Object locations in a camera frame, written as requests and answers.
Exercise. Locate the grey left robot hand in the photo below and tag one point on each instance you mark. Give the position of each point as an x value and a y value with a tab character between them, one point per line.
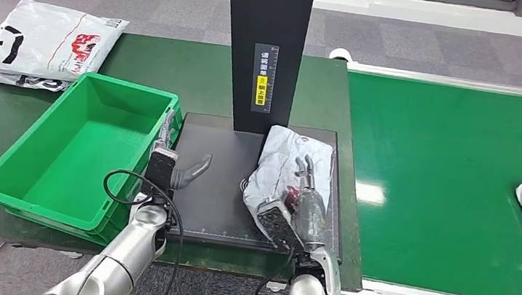
190	173

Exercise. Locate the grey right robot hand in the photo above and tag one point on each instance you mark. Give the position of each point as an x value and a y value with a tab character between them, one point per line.
312	215

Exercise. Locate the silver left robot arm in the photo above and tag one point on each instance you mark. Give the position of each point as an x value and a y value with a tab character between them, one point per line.
128	254

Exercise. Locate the green conveyor belt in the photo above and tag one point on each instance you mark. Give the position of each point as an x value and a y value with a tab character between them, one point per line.
434	160

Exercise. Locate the white conveyor roller end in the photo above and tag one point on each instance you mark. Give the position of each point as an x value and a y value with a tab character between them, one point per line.
341	54

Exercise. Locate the white parcel black lettering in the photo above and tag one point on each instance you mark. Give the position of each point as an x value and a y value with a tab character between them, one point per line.
25	81

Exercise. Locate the white parcel red black print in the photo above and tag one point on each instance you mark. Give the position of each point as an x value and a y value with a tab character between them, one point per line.
44	36

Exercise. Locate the white table foot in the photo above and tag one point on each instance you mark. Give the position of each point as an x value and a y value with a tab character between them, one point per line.
277	287
70	255

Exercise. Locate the green plastic crate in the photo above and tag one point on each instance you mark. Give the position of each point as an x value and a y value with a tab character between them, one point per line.
70	160

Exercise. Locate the black scanner column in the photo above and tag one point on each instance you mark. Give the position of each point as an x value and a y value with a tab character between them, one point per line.
269	21

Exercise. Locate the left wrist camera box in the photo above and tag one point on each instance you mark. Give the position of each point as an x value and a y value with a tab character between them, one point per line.
159	172

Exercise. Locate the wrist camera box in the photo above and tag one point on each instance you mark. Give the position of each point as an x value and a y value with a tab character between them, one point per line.
277	225
159	172

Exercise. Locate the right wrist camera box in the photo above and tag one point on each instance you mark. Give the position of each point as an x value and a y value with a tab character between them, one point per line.
277	225

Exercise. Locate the black scanner base plate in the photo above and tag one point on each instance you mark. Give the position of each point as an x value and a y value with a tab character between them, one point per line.
216	200

